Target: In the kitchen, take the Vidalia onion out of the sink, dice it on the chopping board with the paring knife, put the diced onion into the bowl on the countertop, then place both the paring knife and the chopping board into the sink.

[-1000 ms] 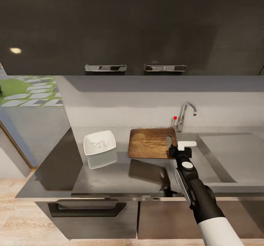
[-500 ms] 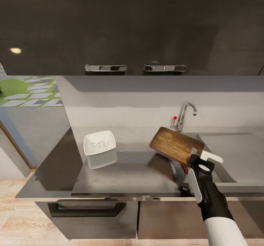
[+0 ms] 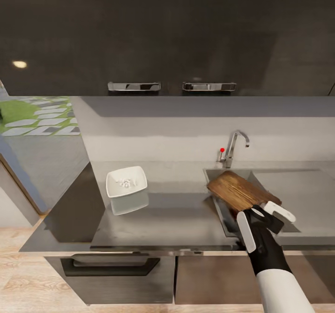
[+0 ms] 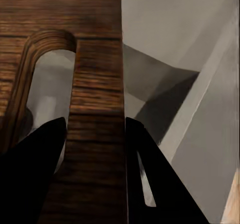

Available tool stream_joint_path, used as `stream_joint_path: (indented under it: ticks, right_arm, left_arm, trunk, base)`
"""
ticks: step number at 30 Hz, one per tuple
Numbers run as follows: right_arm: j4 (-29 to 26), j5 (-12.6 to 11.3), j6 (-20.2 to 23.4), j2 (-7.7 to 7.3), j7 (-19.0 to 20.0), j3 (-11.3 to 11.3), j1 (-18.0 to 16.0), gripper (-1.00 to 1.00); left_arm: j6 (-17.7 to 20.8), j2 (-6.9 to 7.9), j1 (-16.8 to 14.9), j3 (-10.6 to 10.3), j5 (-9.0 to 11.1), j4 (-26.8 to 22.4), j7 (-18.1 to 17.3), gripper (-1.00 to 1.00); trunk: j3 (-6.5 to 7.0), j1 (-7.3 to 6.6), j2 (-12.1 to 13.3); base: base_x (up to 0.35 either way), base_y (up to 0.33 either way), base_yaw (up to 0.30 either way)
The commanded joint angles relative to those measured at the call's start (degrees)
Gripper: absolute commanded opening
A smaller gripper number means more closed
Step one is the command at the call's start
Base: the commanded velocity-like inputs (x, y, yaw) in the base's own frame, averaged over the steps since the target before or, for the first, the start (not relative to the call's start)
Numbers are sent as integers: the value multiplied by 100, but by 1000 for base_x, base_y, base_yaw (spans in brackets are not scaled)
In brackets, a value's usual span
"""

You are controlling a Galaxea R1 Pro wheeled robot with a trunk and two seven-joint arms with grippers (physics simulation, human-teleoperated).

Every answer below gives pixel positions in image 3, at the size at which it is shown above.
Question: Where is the cutting board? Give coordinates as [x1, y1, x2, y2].
[207, 170, 281, 213]

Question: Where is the parer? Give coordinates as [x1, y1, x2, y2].
[229, 206, 237, 220]

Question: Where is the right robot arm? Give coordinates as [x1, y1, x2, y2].
[236, 201, 315, 313]

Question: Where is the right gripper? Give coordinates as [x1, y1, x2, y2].
[252, 204, 284, 234]

